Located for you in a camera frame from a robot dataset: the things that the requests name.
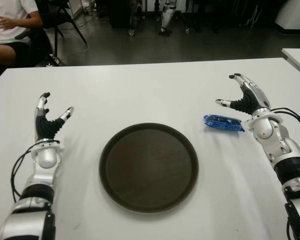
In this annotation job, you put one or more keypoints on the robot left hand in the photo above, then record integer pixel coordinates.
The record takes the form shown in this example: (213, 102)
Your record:
(44, 127)

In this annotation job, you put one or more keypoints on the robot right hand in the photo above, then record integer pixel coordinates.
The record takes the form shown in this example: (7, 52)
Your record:
(250, 100)

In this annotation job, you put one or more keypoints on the blue Oreo packet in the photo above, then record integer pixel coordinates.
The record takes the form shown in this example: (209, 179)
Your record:
(222, 123)

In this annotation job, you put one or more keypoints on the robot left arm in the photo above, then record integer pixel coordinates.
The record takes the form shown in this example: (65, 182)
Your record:
(47, 156)

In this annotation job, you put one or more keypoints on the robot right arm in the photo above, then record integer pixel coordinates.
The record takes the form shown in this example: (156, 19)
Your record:
(265, 127)

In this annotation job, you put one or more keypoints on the white side table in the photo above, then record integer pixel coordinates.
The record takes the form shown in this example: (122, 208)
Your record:
(298, 58)

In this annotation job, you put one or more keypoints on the black wheeled stand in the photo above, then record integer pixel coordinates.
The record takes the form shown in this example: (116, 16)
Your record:
(187, 30)

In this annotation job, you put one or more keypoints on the white cabinet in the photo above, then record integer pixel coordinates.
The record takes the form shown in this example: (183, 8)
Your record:
(293, 15)

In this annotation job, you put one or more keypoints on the black chair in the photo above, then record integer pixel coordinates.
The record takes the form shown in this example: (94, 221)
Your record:
(56, 17)

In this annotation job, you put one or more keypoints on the seated person white shirt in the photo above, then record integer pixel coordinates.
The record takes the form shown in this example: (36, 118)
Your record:
(7, 22)

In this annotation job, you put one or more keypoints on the round brown tray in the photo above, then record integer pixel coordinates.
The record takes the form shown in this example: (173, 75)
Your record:
(148, 167)

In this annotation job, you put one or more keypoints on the black equipment cart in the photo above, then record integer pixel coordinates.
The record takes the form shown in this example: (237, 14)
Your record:
(120, 15)

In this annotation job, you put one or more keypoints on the folded silver frame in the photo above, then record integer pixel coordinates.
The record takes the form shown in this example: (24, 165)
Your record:
(252, 17)

